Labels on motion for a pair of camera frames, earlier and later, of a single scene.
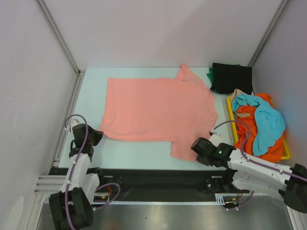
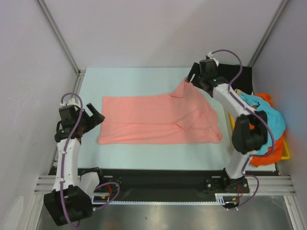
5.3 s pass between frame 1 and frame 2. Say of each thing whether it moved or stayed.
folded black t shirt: stayed
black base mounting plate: stayed
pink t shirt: moved
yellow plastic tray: stayed
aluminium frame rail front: stayed
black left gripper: moved
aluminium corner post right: stayed
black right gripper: moved
